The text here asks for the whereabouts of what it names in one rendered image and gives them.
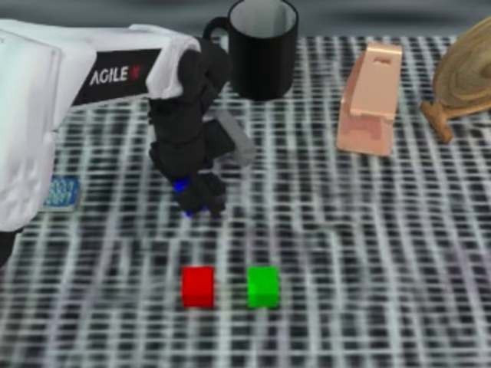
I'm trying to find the wooden fan ornament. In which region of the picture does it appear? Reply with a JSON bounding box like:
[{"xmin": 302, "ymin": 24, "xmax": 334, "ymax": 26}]
[{"xmin": 419, "ymin": 15, "xmax": 491, "ymax": 143}]

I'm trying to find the blue cube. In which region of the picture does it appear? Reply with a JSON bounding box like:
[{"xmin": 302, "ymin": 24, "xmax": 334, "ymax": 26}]
[{"xmin": 171, "ymin": 176, "xmax": 211, "ymax": 219}]

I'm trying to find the black and white checkered cloth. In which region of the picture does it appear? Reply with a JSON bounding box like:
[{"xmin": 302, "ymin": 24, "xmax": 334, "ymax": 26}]
[{"xmin": 0, "ymin": 35, "xmax": 491, "ymax": 368}]

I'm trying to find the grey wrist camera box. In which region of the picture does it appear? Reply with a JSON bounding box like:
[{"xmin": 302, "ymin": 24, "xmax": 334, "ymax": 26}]
[{"xmin": 213, "ymin": 110, "xmax": 255, "ymax": 167}]

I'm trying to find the blue patterned sponge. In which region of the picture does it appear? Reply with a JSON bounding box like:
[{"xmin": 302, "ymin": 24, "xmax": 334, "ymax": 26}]
[{"xmin": 41, "ymin": 176, "xmax": 81, "ymax": 212}]

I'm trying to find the pink phone stand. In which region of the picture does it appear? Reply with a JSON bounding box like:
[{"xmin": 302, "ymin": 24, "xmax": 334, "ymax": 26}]
[{"xmin": 335, "ymin": 42, "xmax": 404, "ymax": 156}]

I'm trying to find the red cube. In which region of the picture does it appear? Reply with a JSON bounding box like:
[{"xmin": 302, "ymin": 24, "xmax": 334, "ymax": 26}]
[{"xmin": 181, "ymin": 265, "xmax": 216, "ymax": 309}]

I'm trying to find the green cube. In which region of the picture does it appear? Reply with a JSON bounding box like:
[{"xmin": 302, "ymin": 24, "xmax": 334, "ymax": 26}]
[{"xmin": 245, "ymin": 265, "xmax": 281, "ymax": 309}]

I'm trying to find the black mug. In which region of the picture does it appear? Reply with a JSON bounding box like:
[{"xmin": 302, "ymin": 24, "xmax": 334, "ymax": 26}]
[{"xmin": 201, "ymin": 0, "xmax": 300, "ymax": 102}]

